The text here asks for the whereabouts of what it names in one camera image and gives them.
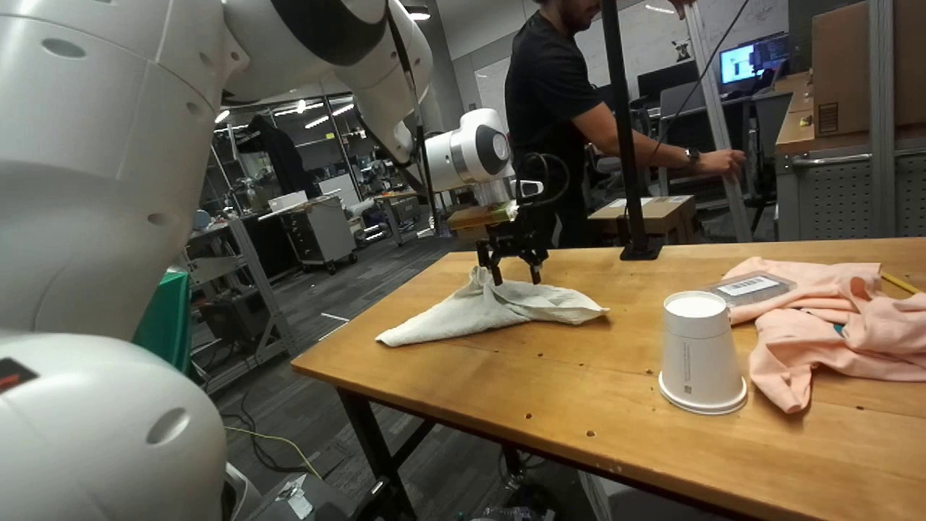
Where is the white cloth towel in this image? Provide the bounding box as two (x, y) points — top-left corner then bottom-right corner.
(376, 268), (605, 346)

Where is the person in black shirt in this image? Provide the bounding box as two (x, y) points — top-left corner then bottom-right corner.
(500, 0), (749, 248)

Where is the pink garment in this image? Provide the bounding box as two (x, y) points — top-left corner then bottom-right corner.
(719, 258), (926, 415)

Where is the black camera stand pole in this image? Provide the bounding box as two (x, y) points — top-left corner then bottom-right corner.
(602, 0), (661, 261)

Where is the clear packet with label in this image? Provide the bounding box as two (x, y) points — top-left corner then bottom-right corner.
(716, 276), (791, 297)

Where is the white paper cup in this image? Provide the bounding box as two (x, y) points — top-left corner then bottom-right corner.
(658, 289), (746, 415)

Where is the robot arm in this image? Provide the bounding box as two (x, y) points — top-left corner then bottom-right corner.
(0, 0), (513, 521)

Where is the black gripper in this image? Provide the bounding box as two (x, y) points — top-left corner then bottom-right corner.
(479, 176), (555, 286)

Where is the large cardboard box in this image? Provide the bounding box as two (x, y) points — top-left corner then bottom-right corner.
(809, 0), (926, 140)

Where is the computer monitor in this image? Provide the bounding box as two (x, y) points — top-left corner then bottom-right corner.
(722, 34), (788, 89)

